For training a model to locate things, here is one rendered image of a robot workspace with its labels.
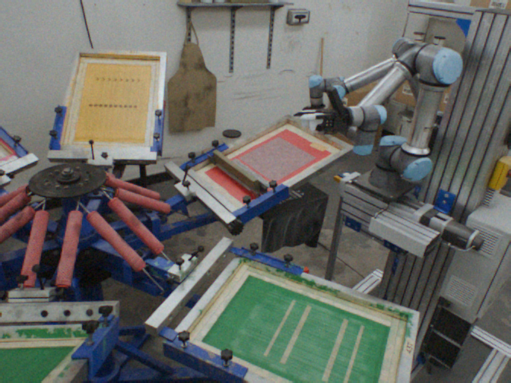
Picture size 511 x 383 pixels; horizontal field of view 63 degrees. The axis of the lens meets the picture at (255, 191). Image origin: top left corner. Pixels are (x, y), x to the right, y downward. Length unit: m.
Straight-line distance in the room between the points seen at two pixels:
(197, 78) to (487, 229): 3.02
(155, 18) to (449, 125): 2.77
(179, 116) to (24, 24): 1.48
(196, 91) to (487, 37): 2.92
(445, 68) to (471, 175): 0.53
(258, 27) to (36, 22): 2.06
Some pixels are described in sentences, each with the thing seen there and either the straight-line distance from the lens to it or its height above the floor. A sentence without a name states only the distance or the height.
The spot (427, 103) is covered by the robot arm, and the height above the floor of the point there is 1.70.
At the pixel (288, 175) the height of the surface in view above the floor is 1.14.
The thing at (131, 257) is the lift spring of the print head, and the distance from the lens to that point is 1.74.
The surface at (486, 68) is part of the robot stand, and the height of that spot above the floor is 1.83.
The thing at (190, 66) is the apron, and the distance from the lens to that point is 4.19.
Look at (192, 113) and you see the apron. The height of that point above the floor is 0.72.
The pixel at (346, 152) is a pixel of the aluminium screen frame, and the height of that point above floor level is 1.26.
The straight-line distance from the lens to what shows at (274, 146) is 2.49.
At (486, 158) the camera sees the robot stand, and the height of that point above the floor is 1.48.
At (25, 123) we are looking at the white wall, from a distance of 3.91.
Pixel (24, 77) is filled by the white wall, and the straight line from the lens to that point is 3.80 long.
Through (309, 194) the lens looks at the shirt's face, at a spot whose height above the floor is 0.95.
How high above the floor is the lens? 2.17
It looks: 30 degrees down
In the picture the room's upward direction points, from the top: 4 degrees clockwise
